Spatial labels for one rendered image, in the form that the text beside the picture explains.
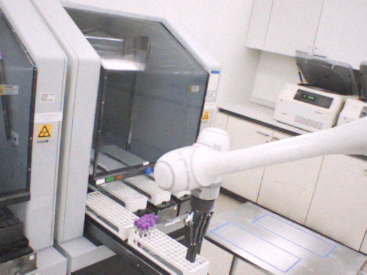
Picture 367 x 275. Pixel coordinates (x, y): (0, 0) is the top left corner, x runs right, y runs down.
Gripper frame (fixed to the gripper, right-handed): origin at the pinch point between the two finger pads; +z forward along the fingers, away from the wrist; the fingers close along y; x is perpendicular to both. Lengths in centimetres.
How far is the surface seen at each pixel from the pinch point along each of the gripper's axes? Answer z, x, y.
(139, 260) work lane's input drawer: 10.1, -15.7, 6.8
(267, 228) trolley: 8, 1, -52
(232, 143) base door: 34, -131, -229
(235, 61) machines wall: -43, -157, -246
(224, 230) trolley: 8.0, -9.5, -34.6
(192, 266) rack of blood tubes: 3.8, 2.2, 1.4
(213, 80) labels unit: -47, -46, -59
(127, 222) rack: 3.5, -29.8, 1.2
